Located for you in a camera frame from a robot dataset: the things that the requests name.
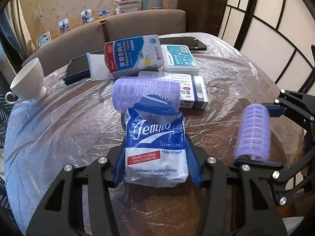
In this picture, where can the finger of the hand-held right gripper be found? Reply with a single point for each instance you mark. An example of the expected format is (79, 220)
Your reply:
(292, 172)
(292, 103)

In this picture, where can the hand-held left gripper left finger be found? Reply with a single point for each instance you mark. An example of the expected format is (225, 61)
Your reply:
(120, 167)

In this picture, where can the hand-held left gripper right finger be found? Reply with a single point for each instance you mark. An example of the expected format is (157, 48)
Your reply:
(193, 162)

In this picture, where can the blue white tissue packet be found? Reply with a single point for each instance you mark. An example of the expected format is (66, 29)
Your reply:
(152, 152)

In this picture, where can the purple hair roller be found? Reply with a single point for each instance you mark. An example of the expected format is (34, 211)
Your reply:
(137, 91)
(253, 132)

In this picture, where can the white box with blue end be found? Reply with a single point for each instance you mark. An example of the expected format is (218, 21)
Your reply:
(194, 91)

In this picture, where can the black framed partition screen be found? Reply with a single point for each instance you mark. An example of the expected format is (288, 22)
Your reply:
(270, 29)

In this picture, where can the white teal plastic box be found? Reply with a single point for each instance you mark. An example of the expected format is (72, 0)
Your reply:
(179, 59)

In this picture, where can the black framed tray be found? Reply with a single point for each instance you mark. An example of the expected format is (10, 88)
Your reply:
(76, 68)

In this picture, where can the blue white medicine box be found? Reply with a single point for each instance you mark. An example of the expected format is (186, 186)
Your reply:
(130, 56)

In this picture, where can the black smartphone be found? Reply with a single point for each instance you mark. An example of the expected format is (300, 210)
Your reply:
(182, 41)

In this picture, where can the white footed cup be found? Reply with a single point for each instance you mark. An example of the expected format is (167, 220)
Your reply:
(27, 78)

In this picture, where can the dark wooden cabinet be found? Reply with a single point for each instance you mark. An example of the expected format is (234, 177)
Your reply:
(201, 7)

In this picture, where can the brown sofa back cushion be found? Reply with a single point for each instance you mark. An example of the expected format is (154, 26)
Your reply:
(147, 22)
(61, 44)

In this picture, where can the white framed child photo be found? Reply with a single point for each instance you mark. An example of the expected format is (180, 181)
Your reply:
(43, 39)

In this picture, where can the standing person photo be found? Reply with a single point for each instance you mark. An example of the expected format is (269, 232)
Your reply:
(63, 26)

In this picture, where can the building photo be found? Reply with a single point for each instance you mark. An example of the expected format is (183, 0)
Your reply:
(103, 14)

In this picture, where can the sunglasses person photo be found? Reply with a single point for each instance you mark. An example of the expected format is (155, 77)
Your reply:
(86, 16)

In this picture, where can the stack of books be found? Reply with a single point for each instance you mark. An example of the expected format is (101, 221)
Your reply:
(126, 5)

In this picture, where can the large grey cylinder speaker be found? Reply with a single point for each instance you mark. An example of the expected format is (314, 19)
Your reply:
(157, 0)

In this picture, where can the beige curtain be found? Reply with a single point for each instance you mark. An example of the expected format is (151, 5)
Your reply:
(14, 29)

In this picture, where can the wall lamp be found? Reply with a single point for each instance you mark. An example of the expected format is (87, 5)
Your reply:
(40, 18)

